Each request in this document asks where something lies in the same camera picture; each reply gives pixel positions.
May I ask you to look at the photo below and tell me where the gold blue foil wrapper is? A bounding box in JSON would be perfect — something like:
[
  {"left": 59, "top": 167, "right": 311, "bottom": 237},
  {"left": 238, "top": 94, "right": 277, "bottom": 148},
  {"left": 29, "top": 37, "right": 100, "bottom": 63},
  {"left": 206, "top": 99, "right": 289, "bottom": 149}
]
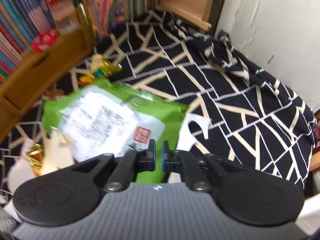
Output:
[{"left": 78, "top": 54, "right": 122, "bottom": 86}]

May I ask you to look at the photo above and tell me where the black white patterned tablecloth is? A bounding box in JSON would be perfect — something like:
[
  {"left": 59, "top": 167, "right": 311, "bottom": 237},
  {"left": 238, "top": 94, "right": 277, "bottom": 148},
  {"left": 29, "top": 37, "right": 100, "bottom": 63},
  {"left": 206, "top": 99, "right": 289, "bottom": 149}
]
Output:
[{"left": 1, "top": 11, "right": 316, "bottom": 199}]

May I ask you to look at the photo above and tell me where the red crochet flower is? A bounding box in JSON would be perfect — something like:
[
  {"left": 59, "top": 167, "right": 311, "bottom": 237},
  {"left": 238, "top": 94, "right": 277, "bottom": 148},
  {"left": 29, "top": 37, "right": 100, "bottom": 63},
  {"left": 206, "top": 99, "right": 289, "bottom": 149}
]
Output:
[{"left": 31, "top": 29, "right": 59, "bottom": 51}]

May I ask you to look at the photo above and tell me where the torn white orange cardboard box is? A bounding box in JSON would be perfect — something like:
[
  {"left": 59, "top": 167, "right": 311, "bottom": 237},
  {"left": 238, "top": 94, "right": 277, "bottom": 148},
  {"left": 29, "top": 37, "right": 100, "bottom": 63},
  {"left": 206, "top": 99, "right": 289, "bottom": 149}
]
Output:
[{"left": 7, "top": 128, "right": 75, "bottom": 193}]

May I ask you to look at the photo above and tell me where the row of upright books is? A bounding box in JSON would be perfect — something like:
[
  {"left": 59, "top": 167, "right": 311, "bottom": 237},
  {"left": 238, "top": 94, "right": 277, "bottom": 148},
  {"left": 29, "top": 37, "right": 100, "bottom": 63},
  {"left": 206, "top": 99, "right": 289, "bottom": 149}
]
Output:
[{"left": 1, "top": 0, "right": 71, "bottom": 83}]

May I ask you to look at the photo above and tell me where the wooden desk shelf with drawers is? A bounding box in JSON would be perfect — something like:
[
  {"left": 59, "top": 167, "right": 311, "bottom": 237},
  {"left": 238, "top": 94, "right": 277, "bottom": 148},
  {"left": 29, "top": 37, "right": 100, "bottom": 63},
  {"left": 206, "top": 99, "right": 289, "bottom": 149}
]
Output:
[{"left": 1, "top": 5, "right": 95, "bottom": 140}]

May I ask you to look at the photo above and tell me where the small white plastic jar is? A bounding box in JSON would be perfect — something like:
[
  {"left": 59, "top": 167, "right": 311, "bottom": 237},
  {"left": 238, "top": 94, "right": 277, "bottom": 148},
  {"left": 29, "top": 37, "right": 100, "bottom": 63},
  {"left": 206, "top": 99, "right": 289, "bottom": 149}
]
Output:
[{"left": 49, "top": 0, "right": 80, "bottom": 35}]

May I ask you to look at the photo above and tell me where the green clear snack bag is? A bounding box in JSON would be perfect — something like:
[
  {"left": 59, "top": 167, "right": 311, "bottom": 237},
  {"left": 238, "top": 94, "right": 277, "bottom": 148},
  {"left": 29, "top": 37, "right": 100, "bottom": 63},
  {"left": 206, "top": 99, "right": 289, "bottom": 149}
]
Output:
[{"left": 42, "top": 80, "right": 189, "bottom": 183}]

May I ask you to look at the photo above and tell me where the thin picture books row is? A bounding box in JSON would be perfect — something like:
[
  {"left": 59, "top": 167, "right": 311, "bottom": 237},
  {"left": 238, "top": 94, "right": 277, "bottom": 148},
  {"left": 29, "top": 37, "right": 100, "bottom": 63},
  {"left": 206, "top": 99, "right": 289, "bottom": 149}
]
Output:
[{"left": 80, "top": 0, "right": 158, "bottom": 42}]

